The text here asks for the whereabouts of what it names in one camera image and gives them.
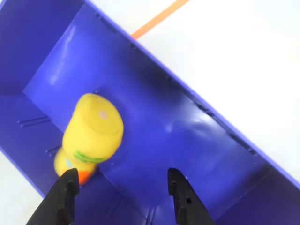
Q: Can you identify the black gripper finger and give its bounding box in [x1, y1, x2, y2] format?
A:
[167, 167, 215, 225]
[25, 167, 80, 225]

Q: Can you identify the yellow toy bottle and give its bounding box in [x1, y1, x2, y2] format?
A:
[53, 92, 125, 187]

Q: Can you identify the blue plastic box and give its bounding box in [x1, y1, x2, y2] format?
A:
[0, 0, 300, 225]

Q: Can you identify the orange tape strip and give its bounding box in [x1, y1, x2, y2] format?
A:
[130, 0, 191, 40]

